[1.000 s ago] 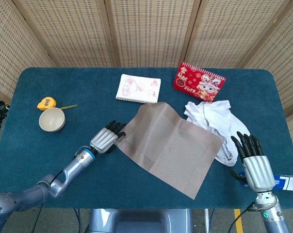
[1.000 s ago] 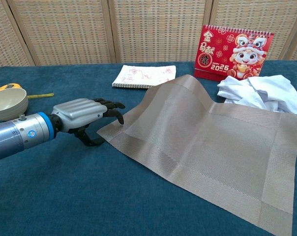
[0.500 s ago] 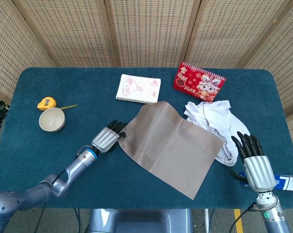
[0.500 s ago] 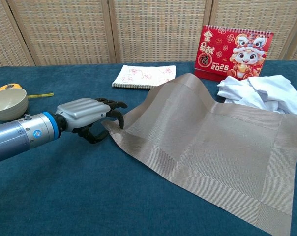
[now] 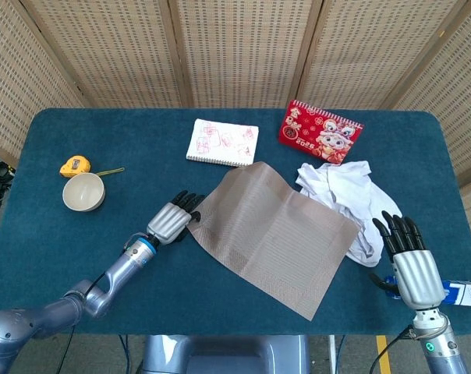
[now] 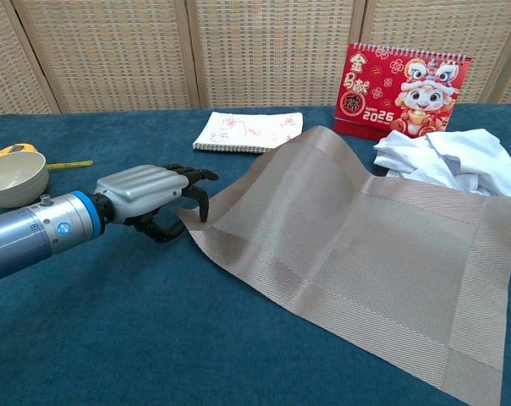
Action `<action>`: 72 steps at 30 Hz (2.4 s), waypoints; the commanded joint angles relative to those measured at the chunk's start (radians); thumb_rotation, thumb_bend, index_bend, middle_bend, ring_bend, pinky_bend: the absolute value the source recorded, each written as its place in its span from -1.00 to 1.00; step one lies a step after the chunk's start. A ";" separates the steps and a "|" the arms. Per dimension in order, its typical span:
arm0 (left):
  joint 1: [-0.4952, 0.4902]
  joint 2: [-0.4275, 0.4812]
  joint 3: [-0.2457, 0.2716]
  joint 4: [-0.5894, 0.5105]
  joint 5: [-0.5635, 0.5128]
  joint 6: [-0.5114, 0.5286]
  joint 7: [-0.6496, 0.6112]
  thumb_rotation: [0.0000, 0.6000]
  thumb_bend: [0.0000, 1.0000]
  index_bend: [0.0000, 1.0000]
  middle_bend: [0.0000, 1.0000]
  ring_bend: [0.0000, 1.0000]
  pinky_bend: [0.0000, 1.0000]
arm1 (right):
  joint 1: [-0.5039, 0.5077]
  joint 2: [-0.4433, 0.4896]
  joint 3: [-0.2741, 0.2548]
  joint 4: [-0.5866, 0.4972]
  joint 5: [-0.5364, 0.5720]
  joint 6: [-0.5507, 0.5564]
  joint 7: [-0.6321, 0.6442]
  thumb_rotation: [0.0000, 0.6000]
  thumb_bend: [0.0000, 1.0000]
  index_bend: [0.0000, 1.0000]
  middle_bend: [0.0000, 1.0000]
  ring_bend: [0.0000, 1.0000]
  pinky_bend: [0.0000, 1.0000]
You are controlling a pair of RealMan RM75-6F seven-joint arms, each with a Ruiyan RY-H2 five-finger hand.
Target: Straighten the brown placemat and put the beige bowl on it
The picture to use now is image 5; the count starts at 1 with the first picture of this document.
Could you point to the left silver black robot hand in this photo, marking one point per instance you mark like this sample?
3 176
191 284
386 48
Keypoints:
167 224

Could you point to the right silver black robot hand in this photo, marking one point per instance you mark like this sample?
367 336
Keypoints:
416 276

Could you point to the small white bowl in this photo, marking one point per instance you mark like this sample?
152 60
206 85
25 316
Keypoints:
83 192

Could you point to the brown woven placemat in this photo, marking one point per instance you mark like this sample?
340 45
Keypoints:
274 237

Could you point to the left blue-gray robot arm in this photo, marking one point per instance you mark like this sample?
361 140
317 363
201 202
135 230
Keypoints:
118 272

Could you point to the red desk calendar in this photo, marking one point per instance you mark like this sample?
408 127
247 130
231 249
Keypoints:
317 134

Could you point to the blue white toothpaste box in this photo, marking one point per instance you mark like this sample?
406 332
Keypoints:
463 294

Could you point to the teal table cover cloth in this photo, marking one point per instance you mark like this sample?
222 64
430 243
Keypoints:
142 136

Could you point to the white spiral notebook red drawings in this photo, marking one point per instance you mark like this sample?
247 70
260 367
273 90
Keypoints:
224 142

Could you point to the yellow tape measure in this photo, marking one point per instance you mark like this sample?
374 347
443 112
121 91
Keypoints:
73 164

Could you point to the crumpled white cloth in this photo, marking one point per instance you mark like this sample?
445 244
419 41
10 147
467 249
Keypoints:
352 185

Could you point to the white table leg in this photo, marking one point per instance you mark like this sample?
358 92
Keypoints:
331 354

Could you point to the blue-gray robot torso base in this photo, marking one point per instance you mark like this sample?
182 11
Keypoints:
227 354

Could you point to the bamboo folding screen panel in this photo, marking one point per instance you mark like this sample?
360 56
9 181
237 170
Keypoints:
243 50
110 50
376 50
17 78
454 97

